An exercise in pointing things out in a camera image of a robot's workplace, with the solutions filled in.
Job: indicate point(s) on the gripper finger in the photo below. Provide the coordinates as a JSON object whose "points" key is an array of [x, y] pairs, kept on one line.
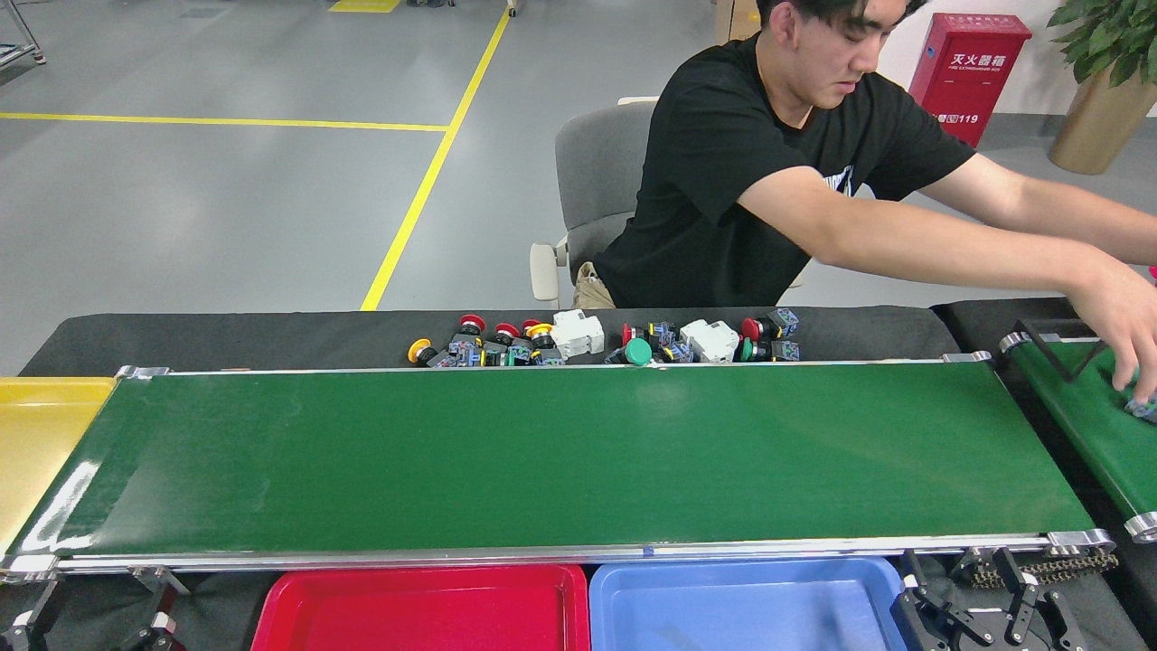
{"points": [[23, 633], [1039, 628], [163, 633], [922, 624]]}

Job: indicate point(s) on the blue block push button switch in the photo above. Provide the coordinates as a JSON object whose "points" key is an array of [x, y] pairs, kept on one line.
{"points": [[1146, 411], [664, 336]]}

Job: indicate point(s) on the white circuit breaker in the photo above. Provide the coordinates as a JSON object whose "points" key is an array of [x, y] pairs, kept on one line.
{"points": [[578, 334], [710, 341]]}

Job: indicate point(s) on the yellow push button switch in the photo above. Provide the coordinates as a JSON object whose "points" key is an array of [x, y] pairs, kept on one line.
{"points": [[419, 351]]}

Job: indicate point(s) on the red push button switch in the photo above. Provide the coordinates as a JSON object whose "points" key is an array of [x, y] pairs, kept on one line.
{"points": [[751, 329], [472, 323], [627, 334], [507, 331], [540, 331]]}

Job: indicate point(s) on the person's right forearm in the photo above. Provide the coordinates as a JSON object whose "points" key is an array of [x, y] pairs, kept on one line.
{"points": [[976, 253]]}

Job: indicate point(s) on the person's left forearm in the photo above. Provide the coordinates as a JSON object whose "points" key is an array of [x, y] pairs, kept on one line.
{"points": [[1103, 221]]}

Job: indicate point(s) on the blue plastic tray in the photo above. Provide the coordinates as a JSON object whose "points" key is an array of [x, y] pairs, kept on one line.
{"points": [[741, 615]]}

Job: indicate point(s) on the yellow plastic tray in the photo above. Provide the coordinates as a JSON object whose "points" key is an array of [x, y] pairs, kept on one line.
{"points": [[36, 434]]}

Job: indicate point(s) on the green conveyor with black guide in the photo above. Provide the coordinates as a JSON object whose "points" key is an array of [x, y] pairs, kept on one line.
{"points": [[1094, 425]]}

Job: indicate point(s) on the red plastic tray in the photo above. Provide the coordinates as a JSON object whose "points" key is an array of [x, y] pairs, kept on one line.
{"points": [[425, 615]]}

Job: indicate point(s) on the long green conveyor belt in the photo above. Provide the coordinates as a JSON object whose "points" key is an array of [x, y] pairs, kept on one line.
{"points": [[542, 452]]}

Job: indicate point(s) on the person's right hand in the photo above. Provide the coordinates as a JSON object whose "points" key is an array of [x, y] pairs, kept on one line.
{"points": [[1125, 334]]}

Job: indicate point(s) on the small black table cover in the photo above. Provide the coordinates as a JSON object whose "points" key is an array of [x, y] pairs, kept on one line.
{"points": [[976, 316]]}

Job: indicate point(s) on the large black table cover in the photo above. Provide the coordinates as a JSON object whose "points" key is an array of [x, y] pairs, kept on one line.
{"points": [[271, 339]]}

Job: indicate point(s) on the person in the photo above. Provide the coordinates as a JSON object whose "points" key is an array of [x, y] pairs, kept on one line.
{"points": [[723, 181]]}

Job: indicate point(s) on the gold plant pot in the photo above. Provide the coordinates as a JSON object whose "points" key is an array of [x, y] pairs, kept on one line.
{"points": [[1094, 127]]}

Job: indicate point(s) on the red fire extinguisher cabinet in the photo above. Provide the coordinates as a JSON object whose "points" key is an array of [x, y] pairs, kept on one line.
{"points": [[967, 81]]}

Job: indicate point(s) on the grey office chair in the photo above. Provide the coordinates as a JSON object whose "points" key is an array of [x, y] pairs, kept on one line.
{"points": [[597, 172]]}

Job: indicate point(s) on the metal rack cart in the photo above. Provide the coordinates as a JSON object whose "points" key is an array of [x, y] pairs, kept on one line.
{"points": [[9, 56]]}

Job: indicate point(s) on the green leafy plant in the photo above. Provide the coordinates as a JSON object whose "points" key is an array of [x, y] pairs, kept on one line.
{"points": [[1112, 36]]}

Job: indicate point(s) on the cardboard box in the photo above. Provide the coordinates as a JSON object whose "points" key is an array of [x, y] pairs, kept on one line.
{"points": [[737, 18]]}

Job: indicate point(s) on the black triangular guide bracket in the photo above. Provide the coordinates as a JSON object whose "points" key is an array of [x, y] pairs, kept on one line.
{"points": [[1071, 371]]}

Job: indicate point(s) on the green push button switch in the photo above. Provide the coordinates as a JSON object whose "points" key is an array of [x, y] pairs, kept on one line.
{"points": [[638, 353], [785, 351]]}

